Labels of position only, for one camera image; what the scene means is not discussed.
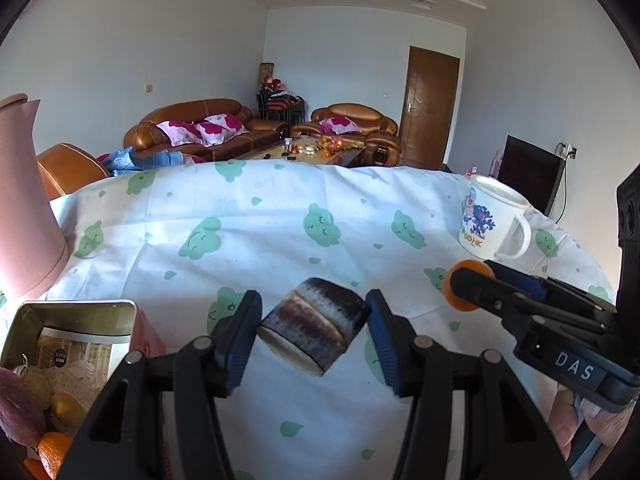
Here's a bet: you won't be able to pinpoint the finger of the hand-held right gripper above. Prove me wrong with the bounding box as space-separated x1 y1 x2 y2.
484 259 618 313
450 266 616 356

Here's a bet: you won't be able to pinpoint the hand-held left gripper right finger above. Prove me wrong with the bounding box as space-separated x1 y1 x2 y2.
365 289 573 480

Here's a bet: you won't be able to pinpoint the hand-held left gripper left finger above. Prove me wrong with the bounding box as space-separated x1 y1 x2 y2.
57 290 263 480

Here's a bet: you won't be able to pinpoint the small orange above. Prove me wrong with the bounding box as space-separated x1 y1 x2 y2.
444 259 496 312

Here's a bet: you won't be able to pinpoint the dark purple sugarcane piece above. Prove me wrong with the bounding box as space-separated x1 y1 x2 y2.
256 277 372 377

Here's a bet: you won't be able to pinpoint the pink tin box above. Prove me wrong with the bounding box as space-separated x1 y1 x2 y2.
0 300 166 480

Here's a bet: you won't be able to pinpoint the bright yellow citrus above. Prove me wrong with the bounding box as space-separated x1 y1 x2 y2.
50 391 86 431

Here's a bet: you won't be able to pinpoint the small dull yellow citrus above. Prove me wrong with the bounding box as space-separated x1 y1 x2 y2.
20 366 53 406

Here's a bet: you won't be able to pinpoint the large orange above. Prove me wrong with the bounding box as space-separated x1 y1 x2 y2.
37 431 73 480

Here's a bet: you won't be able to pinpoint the person's right hand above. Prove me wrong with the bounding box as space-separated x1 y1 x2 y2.
547 385 640 466

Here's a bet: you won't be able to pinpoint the white mug with blue print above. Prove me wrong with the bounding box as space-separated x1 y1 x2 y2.
457 175 532 261

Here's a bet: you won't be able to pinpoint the black television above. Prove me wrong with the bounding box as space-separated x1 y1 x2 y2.
497 135 561 216

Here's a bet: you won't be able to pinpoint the brown leather armchair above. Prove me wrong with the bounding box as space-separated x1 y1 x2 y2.
292 103 402 166

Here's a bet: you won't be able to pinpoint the wooden coffee table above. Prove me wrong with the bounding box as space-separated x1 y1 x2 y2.
235 135 366 167

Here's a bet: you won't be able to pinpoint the brown wooden door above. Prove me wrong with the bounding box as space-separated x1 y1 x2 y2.
400 46 461 170

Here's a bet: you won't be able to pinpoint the blue checked clothes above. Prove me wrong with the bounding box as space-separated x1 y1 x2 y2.
97 147 206 177

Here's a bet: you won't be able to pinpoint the pink floral pillow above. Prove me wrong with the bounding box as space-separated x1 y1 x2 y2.
319 116 362 133
200 113 250 136
156 120 206 148

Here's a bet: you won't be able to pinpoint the brown leather sofa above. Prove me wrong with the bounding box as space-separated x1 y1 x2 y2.
124 99 291 162

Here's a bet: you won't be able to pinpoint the stacked black chairs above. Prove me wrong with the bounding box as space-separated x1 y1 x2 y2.
256 85 306 123

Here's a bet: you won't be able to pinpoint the brown leather chair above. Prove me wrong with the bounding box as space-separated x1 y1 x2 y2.
36 143 110 201

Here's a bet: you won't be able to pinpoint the pink electric kettle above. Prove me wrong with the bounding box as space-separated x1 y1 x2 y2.
0 93 70 301

